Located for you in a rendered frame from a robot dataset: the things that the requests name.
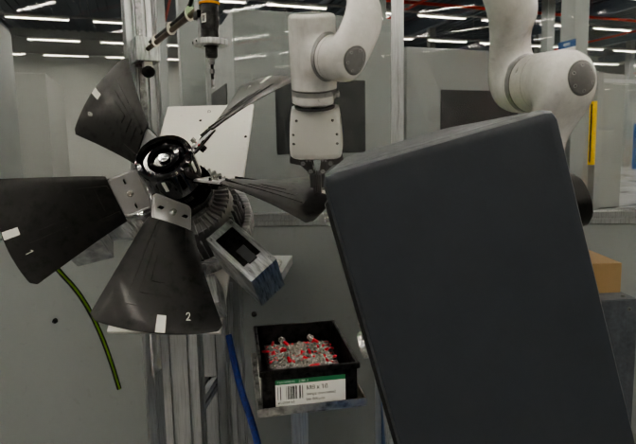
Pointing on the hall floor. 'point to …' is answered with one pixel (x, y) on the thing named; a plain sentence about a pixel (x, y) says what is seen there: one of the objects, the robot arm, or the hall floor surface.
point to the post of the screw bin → (299, 429)
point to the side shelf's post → (238, 361)
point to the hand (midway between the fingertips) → (317, 181)
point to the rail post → (378, 416)
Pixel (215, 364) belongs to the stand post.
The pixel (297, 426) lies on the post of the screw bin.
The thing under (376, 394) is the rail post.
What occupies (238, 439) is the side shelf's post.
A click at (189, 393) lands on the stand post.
